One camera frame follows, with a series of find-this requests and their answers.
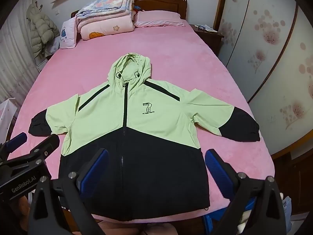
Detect white paper gift bag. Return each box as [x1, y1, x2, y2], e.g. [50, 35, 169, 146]
[0, 98, 17, 137]

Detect wooden nightstand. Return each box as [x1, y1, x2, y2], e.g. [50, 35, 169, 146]
[189, 24, 225, 53]

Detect pink pillow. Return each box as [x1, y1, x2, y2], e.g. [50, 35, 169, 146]
[133, 10, 186, 28]

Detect beige puffer jacket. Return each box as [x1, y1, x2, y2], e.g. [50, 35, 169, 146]
[26, 2, 60, 59]

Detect translucent plastic bag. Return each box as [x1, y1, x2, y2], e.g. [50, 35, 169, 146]
[45, 37, 61, 58]

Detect papers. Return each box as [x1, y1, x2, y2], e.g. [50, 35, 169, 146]
[196, 24, 218, 33]

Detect green and black hooded jacket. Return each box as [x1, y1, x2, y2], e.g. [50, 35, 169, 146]
[28, 52, 261, 222]

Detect white cushion with blue print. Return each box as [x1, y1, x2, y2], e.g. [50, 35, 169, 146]
[59, 20, 77, 49]

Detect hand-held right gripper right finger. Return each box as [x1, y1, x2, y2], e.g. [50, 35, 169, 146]
[205, 149, 287, 235]

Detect blue plastic item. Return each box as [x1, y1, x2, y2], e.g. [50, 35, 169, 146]
[203, 197, 257, 230]

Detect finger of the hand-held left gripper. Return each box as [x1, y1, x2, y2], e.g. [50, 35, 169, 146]
[0, 135, 60, 177]
[0, 132, 28, 162]

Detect white cloth pile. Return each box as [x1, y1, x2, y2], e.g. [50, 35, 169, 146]
[281, 193, 292, 216]

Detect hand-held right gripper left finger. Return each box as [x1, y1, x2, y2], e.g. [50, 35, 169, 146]
[29, 148, 110, 235]

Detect folded pink quilt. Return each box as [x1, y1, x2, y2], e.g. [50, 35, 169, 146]
[77, 12, 135, 40]

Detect floral wardrobe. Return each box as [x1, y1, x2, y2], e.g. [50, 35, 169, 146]
[213, 0, 313, 216]

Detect folded floral quilt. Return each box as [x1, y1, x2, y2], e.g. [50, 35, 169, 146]
[75, 0, 135, 22]

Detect bed with pink sheet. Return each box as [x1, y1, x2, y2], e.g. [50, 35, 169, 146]
[0, 11, 275, 228]

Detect pale floral curtain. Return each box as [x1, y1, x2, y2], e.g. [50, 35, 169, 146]
[0, 29, 41, 103]

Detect wooden headboard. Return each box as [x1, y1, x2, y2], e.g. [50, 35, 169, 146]
[71, 0, 188, 26]

